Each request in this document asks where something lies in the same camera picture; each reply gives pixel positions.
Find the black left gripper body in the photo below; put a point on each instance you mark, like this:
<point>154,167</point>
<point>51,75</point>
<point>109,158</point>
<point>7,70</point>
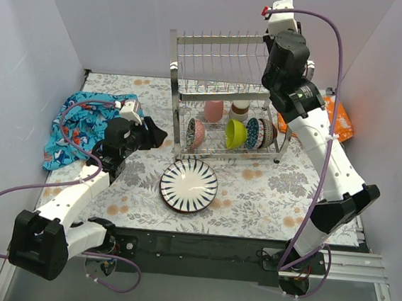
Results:
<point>146,133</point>

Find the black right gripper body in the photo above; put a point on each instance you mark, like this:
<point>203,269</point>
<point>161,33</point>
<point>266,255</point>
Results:
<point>268,38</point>

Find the pink patterned bowl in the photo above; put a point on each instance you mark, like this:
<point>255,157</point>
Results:
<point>195,134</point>

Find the white plate blue rays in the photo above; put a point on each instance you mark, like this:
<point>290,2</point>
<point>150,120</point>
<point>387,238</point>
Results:
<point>189,179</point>

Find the pink plastic cup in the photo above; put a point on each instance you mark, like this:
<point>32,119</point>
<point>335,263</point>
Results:
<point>213,111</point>

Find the white brown steel cup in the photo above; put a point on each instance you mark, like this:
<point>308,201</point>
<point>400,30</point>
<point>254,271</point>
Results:
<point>239,110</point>

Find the white blue patterned bowl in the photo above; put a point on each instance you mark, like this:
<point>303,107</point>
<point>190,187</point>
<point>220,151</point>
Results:
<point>255,133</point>

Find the beige bowl with patterned outside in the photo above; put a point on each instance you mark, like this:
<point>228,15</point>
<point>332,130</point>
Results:
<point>269,133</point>

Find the lime green bowl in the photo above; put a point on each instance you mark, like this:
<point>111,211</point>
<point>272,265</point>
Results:
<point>235,134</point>

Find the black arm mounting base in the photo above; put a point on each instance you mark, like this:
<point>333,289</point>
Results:
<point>204,256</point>

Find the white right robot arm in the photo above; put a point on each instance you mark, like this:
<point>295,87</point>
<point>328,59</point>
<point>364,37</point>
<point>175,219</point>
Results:
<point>341,194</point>

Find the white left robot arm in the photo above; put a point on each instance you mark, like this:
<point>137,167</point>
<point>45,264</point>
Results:
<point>44,240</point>

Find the steel two-tier dish rack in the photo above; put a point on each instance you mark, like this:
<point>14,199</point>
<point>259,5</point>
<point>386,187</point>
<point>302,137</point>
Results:
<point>219,67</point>

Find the floral table mat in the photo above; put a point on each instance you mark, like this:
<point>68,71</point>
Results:
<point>256,198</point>

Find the blue shark print cloth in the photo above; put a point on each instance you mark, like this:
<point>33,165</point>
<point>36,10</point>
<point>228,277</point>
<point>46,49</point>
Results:
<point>84,125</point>

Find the orange white folded cloth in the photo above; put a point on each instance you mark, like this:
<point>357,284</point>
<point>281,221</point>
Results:
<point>343,126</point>

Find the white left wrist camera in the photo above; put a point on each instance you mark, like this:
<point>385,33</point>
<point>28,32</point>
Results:
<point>129,110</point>

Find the aluminium frame rail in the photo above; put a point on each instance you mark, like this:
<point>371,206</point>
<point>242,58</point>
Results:
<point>350,276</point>

